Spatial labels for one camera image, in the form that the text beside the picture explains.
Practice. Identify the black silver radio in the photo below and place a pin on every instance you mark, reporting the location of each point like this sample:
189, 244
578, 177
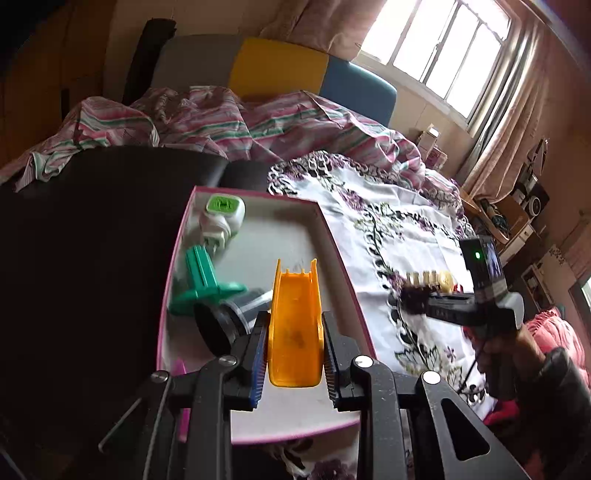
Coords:
531, 196

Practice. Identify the black rolled mat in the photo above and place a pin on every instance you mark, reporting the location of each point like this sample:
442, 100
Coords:
145, 60

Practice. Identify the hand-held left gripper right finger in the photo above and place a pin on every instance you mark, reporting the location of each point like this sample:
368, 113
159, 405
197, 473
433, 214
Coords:
329, 371

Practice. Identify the pink striped blanket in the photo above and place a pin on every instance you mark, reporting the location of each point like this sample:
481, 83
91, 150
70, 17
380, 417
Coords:
277, 124

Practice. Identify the brown pine cone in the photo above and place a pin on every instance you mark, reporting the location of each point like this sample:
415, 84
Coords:
415, 297

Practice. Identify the pink-rimmed white box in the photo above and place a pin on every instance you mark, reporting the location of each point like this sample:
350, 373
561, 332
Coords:
277, 240

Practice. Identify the white floral tablecloth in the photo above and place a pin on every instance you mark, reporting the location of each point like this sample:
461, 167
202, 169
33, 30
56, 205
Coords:
369, 221

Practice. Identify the wooden side desk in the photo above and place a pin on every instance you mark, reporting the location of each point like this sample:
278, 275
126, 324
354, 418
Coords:
503, 226

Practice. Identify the orange plastic ramp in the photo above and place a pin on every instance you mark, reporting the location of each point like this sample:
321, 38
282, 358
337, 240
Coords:
295, 323

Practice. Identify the white carton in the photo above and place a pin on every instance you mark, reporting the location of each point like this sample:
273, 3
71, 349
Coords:
428, 138

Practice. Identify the grey yellow blue headboard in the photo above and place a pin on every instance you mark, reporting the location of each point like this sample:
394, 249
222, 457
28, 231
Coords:
272, 64

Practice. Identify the green plastic stand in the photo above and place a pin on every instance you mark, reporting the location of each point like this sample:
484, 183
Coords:
203, 281

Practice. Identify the beige curtain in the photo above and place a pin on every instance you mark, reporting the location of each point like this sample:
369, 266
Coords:
508, 115

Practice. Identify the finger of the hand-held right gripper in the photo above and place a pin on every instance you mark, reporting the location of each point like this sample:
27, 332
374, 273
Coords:
450, 310

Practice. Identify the person's right forearm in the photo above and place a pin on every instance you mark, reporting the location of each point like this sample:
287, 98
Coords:
563, 383

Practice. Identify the pink patterned curtain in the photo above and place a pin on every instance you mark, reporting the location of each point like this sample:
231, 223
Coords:
318, 23

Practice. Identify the window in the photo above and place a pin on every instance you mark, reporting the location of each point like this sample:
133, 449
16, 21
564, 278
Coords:
438, 50

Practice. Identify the pink padded cloth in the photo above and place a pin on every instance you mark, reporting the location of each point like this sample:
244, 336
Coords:
558, 330

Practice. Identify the person's right hand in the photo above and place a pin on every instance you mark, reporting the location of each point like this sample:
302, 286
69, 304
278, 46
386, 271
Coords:
526, 353

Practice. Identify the white cabinet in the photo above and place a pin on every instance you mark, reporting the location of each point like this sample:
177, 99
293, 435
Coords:
547, 277

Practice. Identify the black clear plastic cup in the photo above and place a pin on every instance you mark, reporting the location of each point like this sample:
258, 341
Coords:
217, 327

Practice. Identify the pink carton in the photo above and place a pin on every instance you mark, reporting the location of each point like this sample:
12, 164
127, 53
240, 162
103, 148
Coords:
438, 160

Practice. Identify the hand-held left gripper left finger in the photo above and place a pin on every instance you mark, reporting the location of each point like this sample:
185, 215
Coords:
258, 369

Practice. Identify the red blanket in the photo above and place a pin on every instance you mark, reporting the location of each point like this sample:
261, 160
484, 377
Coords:
503, 413

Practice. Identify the white green plug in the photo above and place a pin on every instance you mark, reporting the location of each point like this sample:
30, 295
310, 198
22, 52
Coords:
221, 214

